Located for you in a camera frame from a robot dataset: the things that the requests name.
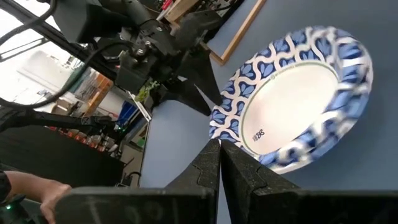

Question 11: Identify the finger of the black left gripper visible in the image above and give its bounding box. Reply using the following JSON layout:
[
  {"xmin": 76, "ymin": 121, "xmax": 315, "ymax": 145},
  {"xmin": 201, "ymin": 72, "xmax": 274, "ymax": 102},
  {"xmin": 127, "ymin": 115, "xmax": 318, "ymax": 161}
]
[
  {"xmin": 155, "ymin": 79, "xmax": 213, "ymax": 116},
  {"xmin": 177, "ymin": 46, "xmax": 224, "ymax": 106}
]

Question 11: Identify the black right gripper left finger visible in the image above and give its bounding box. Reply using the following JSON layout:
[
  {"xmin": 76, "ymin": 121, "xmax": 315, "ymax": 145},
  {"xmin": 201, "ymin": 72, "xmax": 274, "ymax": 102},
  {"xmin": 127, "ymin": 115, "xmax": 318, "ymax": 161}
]
[{"xmin": 55, "ymin": 139, "xmax": 222, "ymax": 224}]

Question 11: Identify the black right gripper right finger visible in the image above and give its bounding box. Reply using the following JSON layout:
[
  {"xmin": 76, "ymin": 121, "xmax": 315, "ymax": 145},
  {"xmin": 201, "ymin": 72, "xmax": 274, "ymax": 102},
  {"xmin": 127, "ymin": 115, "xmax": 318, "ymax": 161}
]
[{"xmin": 221, "ymin": 139, "xmax": 398, "ymax": 224}]

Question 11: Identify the blue patterned paper bowl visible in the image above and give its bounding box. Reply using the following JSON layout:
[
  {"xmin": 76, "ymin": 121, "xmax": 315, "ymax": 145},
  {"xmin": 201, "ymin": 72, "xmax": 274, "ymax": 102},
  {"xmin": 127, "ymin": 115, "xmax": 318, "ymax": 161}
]
[{"xmin": 208, "ymin": 25, "xmax": 374, "ymax": 175}]

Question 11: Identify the wooden slatted shelf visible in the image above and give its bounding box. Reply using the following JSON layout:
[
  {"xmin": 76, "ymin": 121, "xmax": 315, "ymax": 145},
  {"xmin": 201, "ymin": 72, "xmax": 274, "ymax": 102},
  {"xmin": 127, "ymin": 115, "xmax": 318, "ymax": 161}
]
[{"xmin": 200, "ymin": 0, "xmax": 268, "ymax": 66}]

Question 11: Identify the small green succulent plant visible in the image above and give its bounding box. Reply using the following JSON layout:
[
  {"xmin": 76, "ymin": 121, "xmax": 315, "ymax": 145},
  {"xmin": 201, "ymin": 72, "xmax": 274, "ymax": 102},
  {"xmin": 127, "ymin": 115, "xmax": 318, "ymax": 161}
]
[{"xmin": 135, "ymin": 80, "xmax": 161, "ymax": 103}]

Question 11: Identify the white metal bar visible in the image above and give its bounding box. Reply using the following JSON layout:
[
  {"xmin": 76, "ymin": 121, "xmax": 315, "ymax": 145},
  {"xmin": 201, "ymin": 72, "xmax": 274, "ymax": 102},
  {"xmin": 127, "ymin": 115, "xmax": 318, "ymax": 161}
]
[{"xmin": 127, "ymin": 91, "xmax": 153, "ymax": 122}]

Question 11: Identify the blue plastic bin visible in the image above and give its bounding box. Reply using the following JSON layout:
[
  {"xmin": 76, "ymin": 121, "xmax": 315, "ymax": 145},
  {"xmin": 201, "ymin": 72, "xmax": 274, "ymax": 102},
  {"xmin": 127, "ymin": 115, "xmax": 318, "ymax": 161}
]
[{"xmin": 117, "ymin": 100, "xmax": 139, "ymax": 127}]

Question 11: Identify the orange cabinet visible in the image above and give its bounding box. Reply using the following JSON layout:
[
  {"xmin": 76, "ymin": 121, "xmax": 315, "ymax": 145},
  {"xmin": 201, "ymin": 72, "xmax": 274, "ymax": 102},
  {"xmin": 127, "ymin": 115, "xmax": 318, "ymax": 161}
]
[{"xmin": 83, "ymin": 73, "xmax": 114, "ymax": 116}]

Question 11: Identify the person's hand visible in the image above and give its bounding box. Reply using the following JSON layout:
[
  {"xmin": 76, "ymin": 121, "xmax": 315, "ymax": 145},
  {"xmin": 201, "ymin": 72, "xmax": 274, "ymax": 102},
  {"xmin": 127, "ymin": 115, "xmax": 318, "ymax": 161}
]
[{"xmin": 39, "ymin": 183, "xmax": 73, "ymax": 224}]

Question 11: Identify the person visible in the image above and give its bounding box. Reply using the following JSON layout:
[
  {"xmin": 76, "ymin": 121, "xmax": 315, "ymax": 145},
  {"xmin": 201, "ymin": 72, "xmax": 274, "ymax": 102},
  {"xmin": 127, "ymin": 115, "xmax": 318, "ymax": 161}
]
[{"xmin": 0, "ymin": 169, "xmax": 60, "ymax": 205}]

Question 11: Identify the black cable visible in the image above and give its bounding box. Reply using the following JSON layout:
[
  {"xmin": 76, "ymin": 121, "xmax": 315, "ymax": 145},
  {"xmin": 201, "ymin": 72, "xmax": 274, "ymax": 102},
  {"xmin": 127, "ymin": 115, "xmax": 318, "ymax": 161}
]
[{"xmin": 0, "ymin": 40, "xmax": 134, "ymax": 110}]

